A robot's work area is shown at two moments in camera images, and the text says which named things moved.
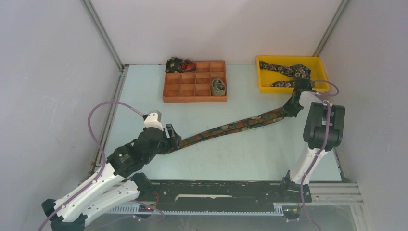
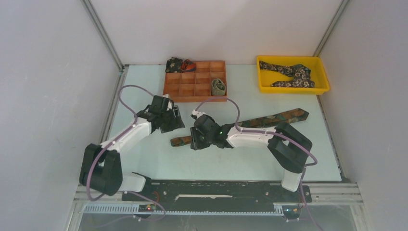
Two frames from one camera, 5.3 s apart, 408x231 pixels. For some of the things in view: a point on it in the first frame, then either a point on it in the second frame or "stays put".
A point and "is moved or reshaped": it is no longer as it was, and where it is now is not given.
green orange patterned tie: [274, 115] is moved or reshaped
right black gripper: [290, 112] to [197, 144]
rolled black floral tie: [173, 65] stays put
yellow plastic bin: [267, 76] stays put
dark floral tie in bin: [296, 71] stays put
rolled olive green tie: [218, 87] stays put
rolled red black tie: [187, 67] stays put
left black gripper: [172, 133] to [176, 122]
